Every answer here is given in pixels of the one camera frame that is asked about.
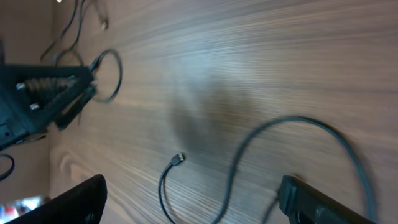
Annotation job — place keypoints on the black cable small plug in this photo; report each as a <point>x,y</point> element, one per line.
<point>361,172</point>

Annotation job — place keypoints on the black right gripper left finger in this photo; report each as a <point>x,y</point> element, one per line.
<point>83,204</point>

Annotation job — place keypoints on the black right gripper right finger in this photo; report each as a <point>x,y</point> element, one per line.
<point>303,204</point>

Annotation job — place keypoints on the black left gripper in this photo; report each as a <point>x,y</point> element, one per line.
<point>33,96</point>

